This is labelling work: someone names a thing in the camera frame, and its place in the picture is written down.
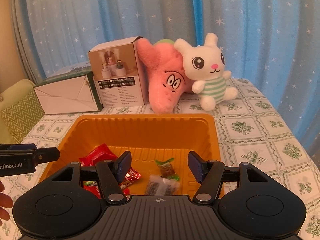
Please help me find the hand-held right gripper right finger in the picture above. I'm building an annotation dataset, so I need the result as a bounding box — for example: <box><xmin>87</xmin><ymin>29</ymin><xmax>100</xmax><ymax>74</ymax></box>
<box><xmin>188</xmin><ymin>151</ymin><xmax>275</xmax><ymax>204</ymax></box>

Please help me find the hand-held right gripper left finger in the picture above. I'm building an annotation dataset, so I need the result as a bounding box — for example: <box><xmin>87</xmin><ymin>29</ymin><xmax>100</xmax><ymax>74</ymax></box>
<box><xmin>45</xmin><ymin>151</ymin><xmax>132</xmax><ymax>204</ymax></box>

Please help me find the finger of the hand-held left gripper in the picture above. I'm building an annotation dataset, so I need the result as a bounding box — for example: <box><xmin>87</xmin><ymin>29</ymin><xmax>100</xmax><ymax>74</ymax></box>
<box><xmin>0</xmin><ymin>147</ymin><xmax>61</xmax><ymax>167</ymax></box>
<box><xmin>0</xmin><ymin>143</ymin><xmax>36</xmax><ymax>151</ymax></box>

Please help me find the dark red twist-wrapped candy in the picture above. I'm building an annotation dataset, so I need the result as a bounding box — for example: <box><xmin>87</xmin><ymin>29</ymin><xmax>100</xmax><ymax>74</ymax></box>
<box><xmin>117</xmin><ymin>168</ymin><xmax>142</xmax><ymax>189</ymax></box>

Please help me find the red square snack packet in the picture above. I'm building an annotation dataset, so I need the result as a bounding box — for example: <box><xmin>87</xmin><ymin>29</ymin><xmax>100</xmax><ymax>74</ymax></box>
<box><xmin>79</xmin><ymin>144</ymin><xmax>118</xmax><ymax>167</ymax></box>

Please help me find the green-ended candy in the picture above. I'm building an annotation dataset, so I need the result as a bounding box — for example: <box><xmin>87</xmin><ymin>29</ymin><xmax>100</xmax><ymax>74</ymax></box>
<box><xmin>155</xmin><ymin>157</ymin><xmax>180</xmax><ymax>182</ymax></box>

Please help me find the small clear snack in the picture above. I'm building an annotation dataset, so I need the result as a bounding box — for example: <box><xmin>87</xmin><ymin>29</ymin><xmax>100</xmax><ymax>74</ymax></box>
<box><xmin>144</xmin><ymin>174</ymin><xmax>181</xmax><ymax>196</ymax></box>

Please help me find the orange plastic tray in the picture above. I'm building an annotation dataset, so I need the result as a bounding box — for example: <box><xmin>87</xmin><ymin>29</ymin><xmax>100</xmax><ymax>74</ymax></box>
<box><xmin>37</xmin><ymin>114</ymin><xmax>225</xmax><ymax>200</ymax></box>

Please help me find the person's left hand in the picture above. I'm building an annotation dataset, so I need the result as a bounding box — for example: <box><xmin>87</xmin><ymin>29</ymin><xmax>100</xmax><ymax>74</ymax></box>
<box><xmin>0</xmin><ymin>181</ymin><xmax>13</xmax><ymax>226</ymax></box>

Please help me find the green chevron pillow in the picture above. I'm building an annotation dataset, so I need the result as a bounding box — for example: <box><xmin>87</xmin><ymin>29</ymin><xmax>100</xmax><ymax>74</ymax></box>
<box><xmin>0</xmin><ymin>89</ymin><xmax>47</xmax><ymax>144</ymax></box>

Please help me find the cream sofa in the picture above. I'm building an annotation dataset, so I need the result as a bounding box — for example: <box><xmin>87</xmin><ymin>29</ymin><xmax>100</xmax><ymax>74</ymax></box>
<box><xmin>0</xmin><ymin>79</ymin><xmax>38</xmax><ymax>98</ymax></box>

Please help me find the white flat cardboard box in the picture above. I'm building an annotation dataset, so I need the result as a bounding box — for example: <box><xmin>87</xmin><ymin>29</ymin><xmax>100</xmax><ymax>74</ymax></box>
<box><xmin>33</xmin><ymin>64</ymin><xmax>103</xmax><ymax>115</ymax></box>

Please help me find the brown printed product box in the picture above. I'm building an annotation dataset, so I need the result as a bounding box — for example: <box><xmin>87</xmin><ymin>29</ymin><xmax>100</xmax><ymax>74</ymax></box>
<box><xmin>87</xmin><ymin>36</ymin><xmax>147</xmax><ymax>110</ymax></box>

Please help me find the pink star plush toy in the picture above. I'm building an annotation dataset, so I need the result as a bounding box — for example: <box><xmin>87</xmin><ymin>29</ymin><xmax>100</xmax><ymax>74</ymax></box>
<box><xmin>137</xmin><ymin>38</ymin><xmax>193</xmax><ymax>113</ymax></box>

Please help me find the white rabbit plush toy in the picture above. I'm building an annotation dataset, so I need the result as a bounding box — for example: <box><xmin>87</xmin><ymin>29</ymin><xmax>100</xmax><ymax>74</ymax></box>
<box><xmin>174</xmin><ymin>32</ymin><xmax>239</xmax><ymax>112</ymax></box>

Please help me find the grey curtain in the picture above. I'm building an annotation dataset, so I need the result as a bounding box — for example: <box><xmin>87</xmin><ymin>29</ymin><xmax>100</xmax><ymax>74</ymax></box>
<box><xmin>10</xmin><ymin>0</ymin><xmax>50</xmax><ymax>85</ymax></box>

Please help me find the blue star-print curtain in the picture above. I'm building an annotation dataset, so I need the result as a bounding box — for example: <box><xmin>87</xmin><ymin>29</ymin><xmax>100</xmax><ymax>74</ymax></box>
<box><xmin>25</xmin><ymin>0</ymin><xmax>320</xmax><ymax>155</ymax></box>

